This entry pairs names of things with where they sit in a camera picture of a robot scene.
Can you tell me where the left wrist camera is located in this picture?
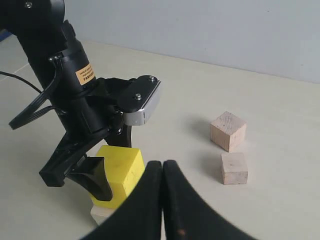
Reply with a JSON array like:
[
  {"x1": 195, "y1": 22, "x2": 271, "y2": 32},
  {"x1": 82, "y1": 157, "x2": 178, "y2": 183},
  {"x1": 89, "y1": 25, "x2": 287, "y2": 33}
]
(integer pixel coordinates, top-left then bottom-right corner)
[{"x1": 117, "y1": 75, "x2": 161, "y2": 126}]

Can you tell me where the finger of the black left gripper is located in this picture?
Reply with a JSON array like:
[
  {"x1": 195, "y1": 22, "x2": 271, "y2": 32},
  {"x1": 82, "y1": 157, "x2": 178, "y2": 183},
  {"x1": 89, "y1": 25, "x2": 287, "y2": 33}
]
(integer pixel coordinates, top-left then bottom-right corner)
[
  {"x1": 67, "y1": 156, "x2": 113, "y2": 202},
  {"x1": 106, "y1": 124, "x2": 132, "y2": 148}
]

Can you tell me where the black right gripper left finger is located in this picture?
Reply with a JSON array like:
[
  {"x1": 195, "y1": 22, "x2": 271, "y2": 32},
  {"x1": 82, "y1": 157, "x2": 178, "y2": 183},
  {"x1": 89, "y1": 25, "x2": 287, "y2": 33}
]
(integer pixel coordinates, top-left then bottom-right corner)
[{"x1": 84, "y1": 161, "x2": 162, "y2": 240}]

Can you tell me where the medium natural wooden cube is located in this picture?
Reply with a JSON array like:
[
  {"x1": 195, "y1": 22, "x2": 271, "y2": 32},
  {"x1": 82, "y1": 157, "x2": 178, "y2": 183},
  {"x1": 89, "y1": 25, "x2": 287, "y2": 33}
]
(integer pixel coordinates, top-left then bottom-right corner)
[{"x1": 210, "y1": 111, "x2": 247, "y2": 152}]

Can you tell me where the large pale wooden cube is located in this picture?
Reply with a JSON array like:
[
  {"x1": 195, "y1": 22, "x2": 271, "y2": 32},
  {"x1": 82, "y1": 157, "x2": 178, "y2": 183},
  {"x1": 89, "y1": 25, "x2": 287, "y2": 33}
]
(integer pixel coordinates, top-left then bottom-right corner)
[{"x1": 90, "y1": 205, "x2": 115, "y2": 225}]

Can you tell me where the small natural wooden cube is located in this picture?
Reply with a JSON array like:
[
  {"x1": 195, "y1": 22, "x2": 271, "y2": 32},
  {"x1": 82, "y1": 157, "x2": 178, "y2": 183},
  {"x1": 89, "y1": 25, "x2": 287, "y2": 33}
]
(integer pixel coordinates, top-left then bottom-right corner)
[{"x1": 221, "y1": 152, "x2": 249, "y2": 185}]

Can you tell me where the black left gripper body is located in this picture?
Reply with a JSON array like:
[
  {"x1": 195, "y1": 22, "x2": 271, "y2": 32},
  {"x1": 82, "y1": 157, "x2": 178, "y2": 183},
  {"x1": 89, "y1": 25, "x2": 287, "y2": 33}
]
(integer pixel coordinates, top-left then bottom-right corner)
[{"x1": 39, "y1": 78, "x2": 130, "y2": 187}]

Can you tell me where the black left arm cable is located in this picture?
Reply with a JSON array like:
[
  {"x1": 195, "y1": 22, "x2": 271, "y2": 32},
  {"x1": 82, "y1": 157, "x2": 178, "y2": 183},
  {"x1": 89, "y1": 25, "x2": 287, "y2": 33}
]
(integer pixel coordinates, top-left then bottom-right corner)
[{"x1": 0, "y1": 59, "x2": 63, "y2": 130}]

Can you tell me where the yellow cube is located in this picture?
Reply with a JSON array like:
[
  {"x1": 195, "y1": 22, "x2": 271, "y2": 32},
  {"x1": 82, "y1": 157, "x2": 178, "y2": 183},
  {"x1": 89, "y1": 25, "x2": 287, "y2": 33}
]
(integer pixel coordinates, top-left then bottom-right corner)
[{"x1": 90, "y1": 145, "x2": 145, "y2": 210}]

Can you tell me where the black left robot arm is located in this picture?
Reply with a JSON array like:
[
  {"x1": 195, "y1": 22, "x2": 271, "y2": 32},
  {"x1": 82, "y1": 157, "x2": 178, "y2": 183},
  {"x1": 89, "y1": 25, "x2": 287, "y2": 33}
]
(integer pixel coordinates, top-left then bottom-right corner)
[{"x1": 0, "y1": 0, "x2": 131, "y2": 201}]

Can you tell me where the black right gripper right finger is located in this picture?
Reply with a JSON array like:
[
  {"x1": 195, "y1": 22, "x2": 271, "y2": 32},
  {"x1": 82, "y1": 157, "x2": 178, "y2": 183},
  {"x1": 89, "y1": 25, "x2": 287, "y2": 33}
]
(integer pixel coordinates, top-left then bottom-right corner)
[{"x1": 161, "y1": 160, "x2": 253, "y2": 240}]

